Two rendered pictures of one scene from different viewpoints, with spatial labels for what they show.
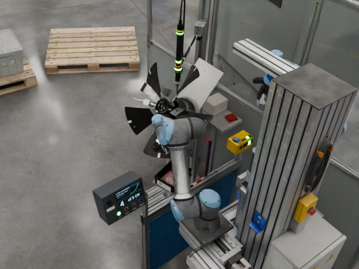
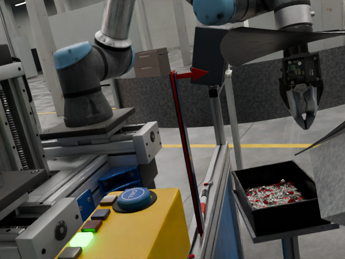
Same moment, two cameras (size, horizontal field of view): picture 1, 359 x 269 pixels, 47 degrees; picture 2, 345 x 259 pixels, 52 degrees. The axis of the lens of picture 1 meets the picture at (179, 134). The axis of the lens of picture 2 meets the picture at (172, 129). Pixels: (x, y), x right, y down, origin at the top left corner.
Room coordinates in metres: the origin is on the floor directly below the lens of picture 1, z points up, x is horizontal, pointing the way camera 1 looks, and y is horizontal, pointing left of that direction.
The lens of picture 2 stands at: (2.52, -0.55, 1.26)
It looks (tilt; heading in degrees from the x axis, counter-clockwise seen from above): 16 degrees down; 148
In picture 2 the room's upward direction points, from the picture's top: 11 degrees counter-clockwise
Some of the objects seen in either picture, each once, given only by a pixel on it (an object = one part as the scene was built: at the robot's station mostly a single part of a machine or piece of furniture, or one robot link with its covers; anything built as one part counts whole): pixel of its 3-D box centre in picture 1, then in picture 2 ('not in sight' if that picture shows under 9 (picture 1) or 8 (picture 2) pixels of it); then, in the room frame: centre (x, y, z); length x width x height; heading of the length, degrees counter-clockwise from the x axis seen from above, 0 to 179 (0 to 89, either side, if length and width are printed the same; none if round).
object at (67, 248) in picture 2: not in sight; (70, 254); (2.20, -0.49, 1.08); 0.02 x 0.02 x 0.01; 42
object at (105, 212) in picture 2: not in sight; (100, 214); (2.16, -0.44, 1.08); 0.02 x 0.02 x 0.01; 42
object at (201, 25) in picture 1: (200, 28); not in sight; (2.87, -0.11, 1.55); 0.10 x 0.07 x 0.09; 167
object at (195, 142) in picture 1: (193, 149); not in sight; (2.58, -0.13, 0.58); 0.09 x 0.05 x 1.15; 42
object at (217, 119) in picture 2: (145, 204); (217, 116); (1.64, 0.19, 0.96); 0.03 x 0.03 x 0.20; 42
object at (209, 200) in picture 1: (208, 203); (77, 66); (1.46, -0.18, 1.20); 0.13 x 0.12 x 0.14; 108
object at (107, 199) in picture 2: not in sight; (109, 200); (2.13, -0.42, 1.08); 0.02 x 0.02 x 0.01; 42
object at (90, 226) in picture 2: not in sight; (91, 226); (2.17, -0.46, 1.08); 0.02 x 0.02 x 0.01; 42
